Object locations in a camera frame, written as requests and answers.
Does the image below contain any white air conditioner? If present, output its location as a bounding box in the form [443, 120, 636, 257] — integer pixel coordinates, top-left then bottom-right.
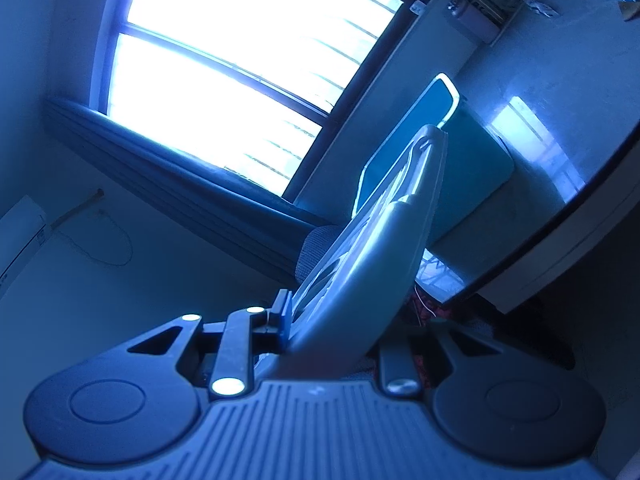
[0, 196, 49, 302]

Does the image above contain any white plastic tray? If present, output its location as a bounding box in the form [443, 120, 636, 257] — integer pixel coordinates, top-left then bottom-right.
[257, 124, 450, 381]

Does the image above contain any grey desktop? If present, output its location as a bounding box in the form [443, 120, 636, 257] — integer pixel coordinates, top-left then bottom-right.
[422, 0, 640, 306]

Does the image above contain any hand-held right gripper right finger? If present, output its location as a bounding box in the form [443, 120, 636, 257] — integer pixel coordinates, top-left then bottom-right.
[377, 317, 506, 400]

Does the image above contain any grey fabric chair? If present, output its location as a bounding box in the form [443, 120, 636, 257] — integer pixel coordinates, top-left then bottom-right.
[295, 225, 353, 288]

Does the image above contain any thin wall cable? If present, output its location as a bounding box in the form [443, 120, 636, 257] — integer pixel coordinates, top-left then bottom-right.
[49, 189, 135, 267]

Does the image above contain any teal plastic bin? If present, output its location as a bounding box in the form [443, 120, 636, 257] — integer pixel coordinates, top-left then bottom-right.
[356, 73, 517, 243]

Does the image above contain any dark framed window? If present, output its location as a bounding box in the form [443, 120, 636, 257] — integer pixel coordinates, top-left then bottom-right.
[89, 0, 436, 202]

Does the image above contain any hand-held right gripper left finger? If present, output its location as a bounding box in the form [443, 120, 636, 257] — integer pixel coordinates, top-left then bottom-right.
[125, 289, 293, 400]

